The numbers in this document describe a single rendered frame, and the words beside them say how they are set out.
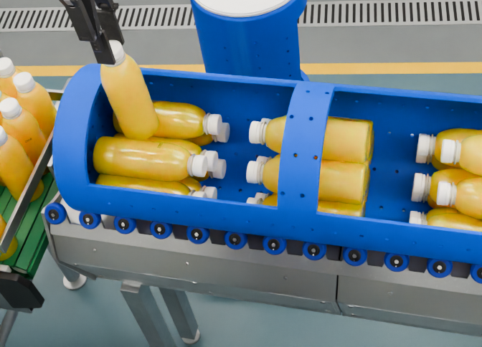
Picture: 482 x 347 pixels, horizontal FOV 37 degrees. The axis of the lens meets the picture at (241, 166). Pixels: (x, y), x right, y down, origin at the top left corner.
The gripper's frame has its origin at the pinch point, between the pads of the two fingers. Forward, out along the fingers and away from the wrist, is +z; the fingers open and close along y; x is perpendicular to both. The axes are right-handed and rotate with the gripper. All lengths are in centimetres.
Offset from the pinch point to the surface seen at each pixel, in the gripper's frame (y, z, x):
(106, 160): -8.6, 22.2, 3.1
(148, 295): -7, 80, 9
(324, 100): 1.9, 12.3, -34.8
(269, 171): -7.2, 21.7, -26.5
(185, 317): 4, 116, 9
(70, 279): 17, 131, 55
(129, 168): -9.1, 23.0, -1.2
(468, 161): -3, 19, -59
